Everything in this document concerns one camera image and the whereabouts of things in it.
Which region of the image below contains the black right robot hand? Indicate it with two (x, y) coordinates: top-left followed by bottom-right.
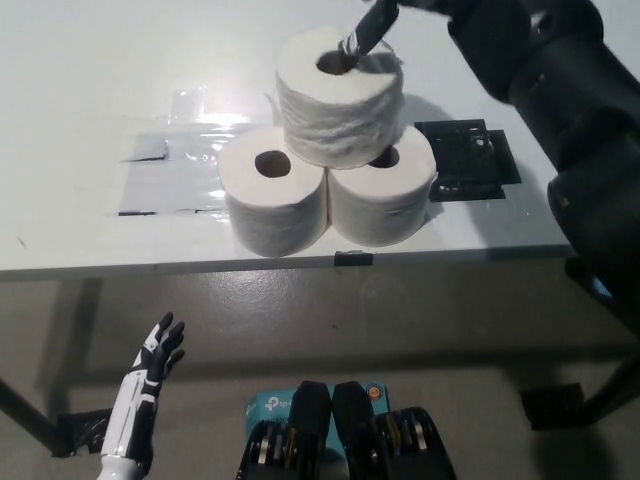
(338, 0), (537, 105)

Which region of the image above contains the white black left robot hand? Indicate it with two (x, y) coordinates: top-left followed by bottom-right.
(101, 312), (187, 460)

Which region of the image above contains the crinkled white toilet paper roll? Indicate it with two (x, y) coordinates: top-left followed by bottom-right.
(274, 25), (406, 169)

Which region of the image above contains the black tape square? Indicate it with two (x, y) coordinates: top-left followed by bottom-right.
(413, 118), (522, 203)

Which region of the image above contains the teal tp-link box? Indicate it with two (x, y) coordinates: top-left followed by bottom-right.
(243, 381), (390, 454)

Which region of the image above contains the black object with blue spot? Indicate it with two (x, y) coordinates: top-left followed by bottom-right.
(564, 254), (617, 302)

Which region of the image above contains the clear plastic tape sheet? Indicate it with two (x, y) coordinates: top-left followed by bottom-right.
(167, 87), (275, 134)

